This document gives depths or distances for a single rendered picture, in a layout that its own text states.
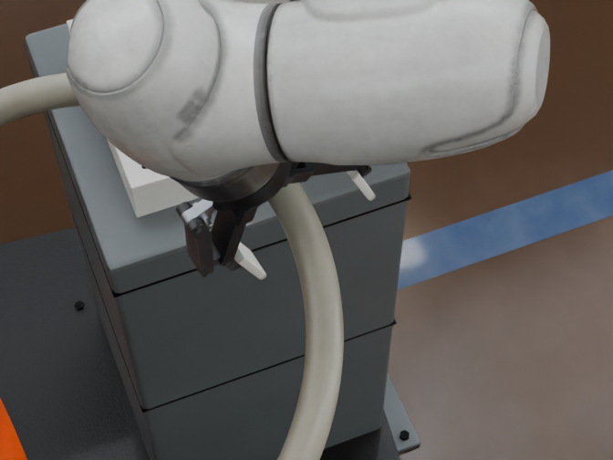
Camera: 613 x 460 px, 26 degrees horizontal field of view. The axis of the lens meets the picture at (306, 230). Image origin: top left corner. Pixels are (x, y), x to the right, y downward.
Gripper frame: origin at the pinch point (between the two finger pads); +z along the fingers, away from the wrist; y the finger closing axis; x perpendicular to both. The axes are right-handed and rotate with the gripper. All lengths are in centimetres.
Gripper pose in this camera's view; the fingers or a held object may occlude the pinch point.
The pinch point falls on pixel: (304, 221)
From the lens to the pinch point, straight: 116.7
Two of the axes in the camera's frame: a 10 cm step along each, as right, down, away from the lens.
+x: 5.3, 7.7, -3.7
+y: -8.1, 5.9, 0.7
